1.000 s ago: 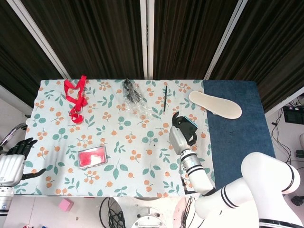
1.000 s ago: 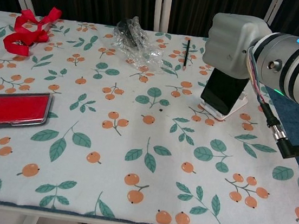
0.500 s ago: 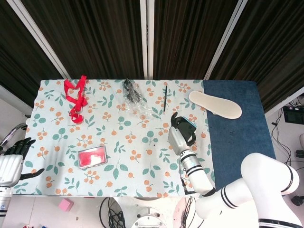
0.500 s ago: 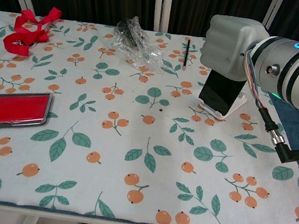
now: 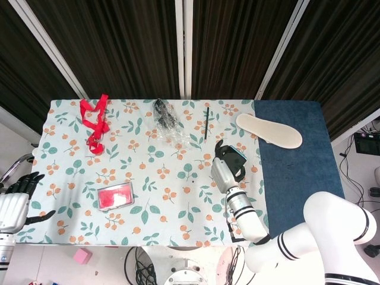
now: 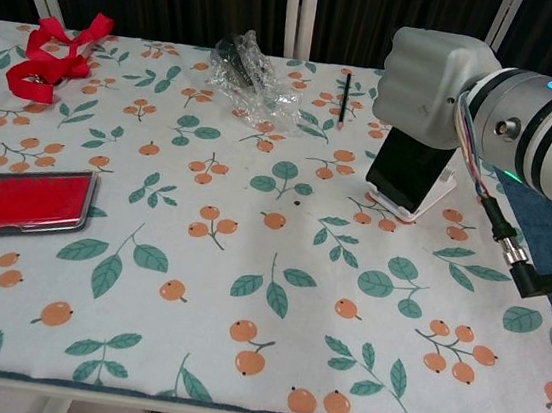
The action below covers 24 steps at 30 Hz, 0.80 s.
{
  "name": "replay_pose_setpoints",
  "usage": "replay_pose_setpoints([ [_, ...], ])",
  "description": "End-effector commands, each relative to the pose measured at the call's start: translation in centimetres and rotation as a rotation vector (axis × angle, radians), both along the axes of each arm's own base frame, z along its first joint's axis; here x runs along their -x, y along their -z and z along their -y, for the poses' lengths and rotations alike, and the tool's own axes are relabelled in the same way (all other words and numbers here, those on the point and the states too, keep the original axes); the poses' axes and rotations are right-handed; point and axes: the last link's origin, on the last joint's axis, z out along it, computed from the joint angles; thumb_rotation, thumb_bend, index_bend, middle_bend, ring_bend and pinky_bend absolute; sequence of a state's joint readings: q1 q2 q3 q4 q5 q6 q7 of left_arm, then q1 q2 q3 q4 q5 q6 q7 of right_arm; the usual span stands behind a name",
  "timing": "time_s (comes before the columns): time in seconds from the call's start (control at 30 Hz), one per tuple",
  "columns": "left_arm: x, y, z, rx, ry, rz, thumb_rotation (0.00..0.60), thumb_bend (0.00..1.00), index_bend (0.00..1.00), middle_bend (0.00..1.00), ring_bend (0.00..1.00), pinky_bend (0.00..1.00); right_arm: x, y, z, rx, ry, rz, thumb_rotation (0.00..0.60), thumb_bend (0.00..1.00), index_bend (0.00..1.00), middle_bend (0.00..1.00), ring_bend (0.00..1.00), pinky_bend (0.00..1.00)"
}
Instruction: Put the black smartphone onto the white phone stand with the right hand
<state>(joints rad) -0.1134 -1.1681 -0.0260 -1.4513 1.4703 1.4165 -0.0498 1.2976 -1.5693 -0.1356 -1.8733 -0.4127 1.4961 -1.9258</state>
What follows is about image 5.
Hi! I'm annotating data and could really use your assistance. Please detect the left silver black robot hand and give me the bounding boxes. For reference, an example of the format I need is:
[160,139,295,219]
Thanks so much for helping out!
[0,171,57,234]

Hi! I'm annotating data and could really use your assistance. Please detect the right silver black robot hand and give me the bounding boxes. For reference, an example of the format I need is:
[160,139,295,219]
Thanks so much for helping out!
[211,140,247,194]

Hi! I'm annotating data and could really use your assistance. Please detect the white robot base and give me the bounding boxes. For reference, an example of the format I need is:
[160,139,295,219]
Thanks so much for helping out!
[142,245,249,285]

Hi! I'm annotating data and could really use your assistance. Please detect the black pencil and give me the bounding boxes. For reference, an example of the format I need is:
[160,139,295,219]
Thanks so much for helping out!
[203,106,211,144]

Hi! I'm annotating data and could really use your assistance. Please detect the floral fruit print tablecloth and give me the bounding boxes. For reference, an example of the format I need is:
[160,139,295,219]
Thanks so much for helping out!
[16,99,270,248]

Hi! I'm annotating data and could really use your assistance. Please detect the white shoe insole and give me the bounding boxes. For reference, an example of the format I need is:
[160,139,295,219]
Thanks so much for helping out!
[236,113,304,150]

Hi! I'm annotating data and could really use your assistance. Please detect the crumpled clear plastic bag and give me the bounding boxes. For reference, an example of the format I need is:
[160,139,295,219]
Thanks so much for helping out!
[152,98,192,150]

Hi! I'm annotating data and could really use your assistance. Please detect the pink foam cube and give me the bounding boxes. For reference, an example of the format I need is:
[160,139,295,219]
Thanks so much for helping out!
[73,248,93,265]

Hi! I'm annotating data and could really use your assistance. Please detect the red card in clear case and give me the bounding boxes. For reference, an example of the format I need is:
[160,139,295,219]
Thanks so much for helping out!
[96,181,135,213]

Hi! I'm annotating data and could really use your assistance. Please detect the black monitor device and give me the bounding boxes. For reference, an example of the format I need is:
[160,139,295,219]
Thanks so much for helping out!
[354,131,380,156]

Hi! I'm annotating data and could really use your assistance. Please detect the black pleated curtain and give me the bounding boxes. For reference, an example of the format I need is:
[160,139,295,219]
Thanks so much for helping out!
[0,0,380,144]

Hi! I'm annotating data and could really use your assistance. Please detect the metal chair rail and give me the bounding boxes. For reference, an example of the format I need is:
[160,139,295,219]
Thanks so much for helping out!
[0,153,34,185]

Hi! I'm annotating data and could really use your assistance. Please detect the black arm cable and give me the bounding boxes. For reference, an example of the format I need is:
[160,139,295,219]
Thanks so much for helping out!
[225,204,253,285]

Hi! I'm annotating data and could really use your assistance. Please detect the red ribbon lanyard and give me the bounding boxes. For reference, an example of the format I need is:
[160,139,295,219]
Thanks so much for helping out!
[79,93,111,156]

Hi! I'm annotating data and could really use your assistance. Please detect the black cable bundle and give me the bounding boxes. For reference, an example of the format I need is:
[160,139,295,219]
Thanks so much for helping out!
[123,246,158,285]

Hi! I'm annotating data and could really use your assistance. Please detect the black floor cables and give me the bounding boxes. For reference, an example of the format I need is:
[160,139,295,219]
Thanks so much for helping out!
[339,150,380,208]

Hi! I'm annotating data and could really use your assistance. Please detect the white frame post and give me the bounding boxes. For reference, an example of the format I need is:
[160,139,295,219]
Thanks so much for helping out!
[255,0,316,100]
[175,0,194,100]
[7,0,88,100]

